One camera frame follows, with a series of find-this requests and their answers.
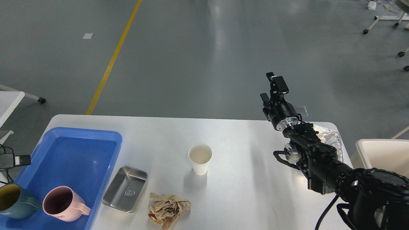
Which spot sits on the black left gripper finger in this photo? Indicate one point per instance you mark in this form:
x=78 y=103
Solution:
x=9 y=160

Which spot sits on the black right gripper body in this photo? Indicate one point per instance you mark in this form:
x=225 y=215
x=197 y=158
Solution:
x=282 y=114

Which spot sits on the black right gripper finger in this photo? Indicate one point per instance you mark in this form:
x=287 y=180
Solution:
x=278 y=88
x=266 y=105

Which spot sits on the pink ribbed mug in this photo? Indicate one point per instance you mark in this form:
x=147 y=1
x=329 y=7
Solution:
x=65 y=204

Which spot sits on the stainless steel rectangular tray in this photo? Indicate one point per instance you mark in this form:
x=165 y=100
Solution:
x=126 y=189

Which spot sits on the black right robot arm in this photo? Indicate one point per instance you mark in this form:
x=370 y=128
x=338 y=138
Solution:
x=374 y=199

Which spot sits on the clear floor plate right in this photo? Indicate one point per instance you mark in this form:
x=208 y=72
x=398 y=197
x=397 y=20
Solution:
x=302 y=110

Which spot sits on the teal ceramic mug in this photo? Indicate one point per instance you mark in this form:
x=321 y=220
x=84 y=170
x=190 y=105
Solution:
x=18 y=203

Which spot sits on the aluminium foil tray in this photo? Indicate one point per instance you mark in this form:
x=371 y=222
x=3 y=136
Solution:
x=327 y=140

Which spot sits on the blue plastic tray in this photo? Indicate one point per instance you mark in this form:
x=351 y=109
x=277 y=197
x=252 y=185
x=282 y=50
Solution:
x=81 y=159

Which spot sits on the white paper cup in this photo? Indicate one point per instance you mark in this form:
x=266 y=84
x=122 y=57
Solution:
x=200 y=156

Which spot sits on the beige plastic bin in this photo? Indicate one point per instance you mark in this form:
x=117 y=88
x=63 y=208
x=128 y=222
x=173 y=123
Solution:
x=388 y=154

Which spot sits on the crumpled brown paper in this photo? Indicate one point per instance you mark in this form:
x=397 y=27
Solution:
x=166 y=208

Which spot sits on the white paper scrap on floor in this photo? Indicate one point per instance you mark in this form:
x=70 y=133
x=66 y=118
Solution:
x=88 y=36

